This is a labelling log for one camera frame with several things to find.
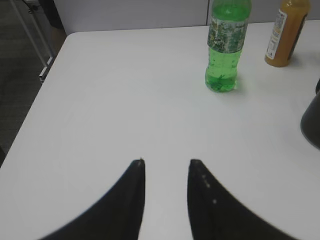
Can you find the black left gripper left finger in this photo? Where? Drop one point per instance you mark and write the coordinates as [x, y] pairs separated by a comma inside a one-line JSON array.
[[117, 215]]

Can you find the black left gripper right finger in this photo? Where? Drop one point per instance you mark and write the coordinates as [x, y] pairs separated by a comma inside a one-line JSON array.
[[215, 214]]

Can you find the black mug white inside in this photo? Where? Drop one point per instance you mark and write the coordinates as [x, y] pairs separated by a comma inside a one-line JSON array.
[[310, 121]]

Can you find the green sprite bottle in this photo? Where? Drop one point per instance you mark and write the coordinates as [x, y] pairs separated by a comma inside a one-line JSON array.
[[225, 41]]

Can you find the orange juice bottle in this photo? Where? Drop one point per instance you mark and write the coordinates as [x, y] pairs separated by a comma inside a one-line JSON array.
[[286, 31]]

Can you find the white metal frame leg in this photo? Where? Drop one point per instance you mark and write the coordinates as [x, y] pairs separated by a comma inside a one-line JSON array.
[[27, 13]]

